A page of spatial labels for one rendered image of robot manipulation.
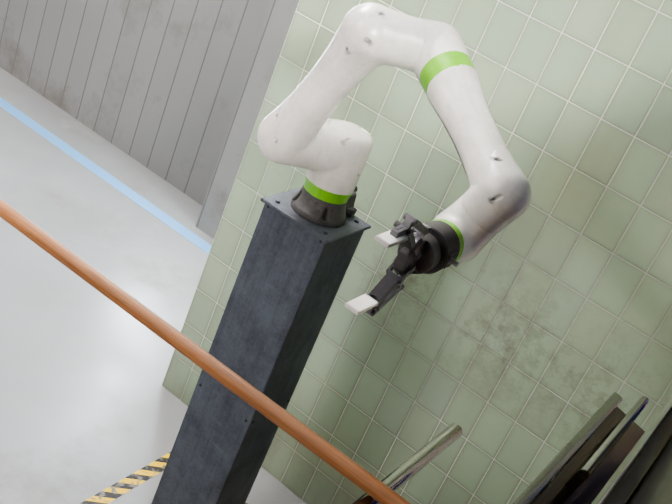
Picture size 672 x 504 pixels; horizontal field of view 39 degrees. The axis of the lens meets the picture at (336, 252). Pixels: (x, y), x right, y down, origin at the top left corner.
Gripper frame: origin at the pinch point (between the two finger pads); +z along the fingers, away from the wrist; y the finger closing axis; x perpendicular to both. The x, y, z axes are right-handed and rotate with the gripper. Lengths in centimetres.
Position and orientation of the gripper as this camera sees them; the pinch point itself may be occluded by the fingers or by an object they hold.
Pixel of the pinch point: (369, 274)
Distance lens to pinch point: 157.7
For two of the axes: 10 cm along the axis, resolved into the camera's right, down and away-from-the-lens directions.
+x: -7.7, -5.2, 3.6
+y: -3.5, 8.3, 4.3
